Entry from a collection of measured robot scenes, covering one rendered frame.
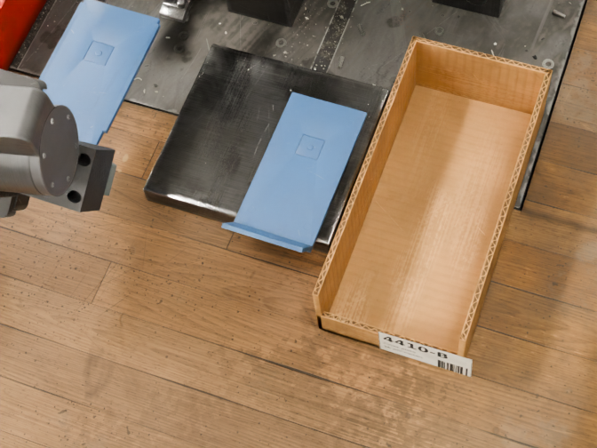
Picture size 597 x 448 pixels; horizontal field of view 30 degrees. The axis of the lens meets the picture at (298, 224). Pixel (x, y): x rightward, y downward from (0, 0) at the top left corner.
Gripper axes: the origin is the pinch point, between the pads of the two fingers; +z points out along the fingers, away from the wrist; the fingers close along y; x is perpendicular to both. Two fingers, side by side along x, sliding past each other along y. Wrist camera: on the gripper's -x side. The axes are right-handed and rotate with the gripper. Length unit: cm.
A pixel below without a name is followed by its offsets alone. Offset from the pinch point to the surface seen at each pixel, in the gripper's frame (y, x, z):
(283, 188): 1.1, -18.0, 9.2
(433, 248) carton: -0.1, -31.5, 10.2
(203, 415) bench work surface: -17.2, -18.6, 1.0
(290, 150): 4.2, -17.3, 11.1
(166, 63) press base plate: 8.3, -2.4, 17.1
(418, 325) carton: -6.1, -32.4, 6.6
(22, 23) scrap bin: 8.2, 11.9, 15.5
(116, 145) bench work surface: 0.1, -1.6, 12.2
